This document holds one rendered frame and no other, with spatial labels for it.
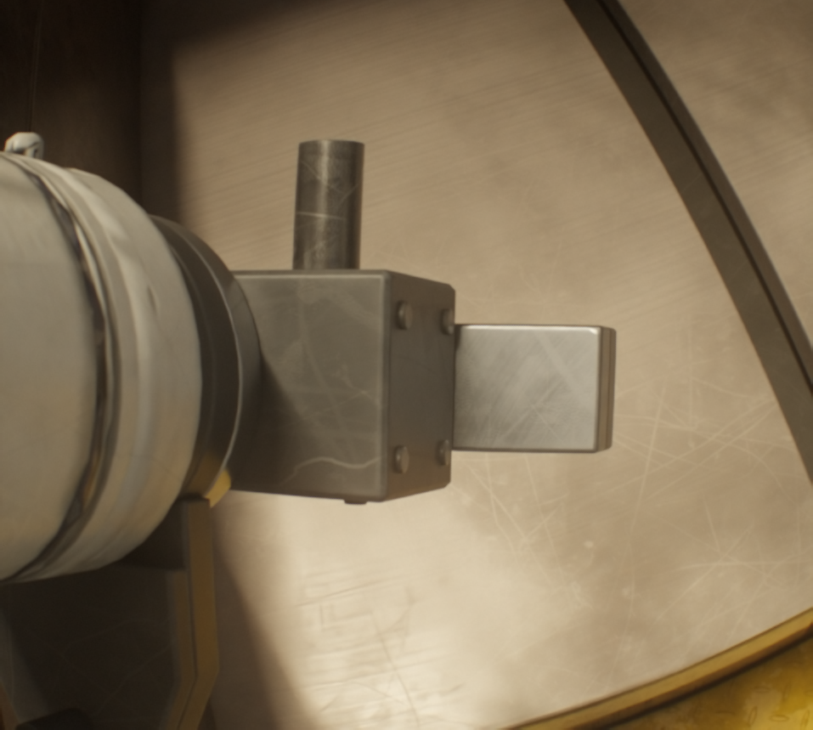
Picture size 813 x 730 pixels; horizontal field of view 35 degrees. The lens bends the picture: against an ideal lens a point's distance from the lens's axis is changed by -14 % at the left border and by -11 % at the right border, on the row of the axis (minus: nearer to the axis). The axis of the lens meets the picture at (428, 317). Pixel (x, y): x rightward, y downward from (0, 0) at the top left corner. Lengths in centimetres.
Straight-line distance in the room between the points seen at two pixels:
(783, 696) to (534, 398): 89
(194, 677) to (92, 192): 11
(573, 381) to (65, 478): 15
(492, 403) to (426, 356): 3
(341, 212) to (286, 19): 84
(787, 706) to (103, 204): 101
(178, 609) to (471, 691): 61
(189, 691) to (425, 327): 10
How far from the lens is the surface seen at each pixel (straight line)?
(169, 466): 26
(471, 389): 34
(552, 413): 34
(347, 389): 30
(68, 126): 90
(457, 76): 108
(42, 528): 23
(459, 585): 91
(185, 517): 29
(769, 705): 120
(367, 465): 30
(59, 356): 22
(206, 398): 28
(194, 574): 29
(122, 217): 26
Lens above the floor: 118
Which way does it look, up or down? 63 degrees down
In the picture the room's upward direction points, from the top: 18 degrees counter-clockwise
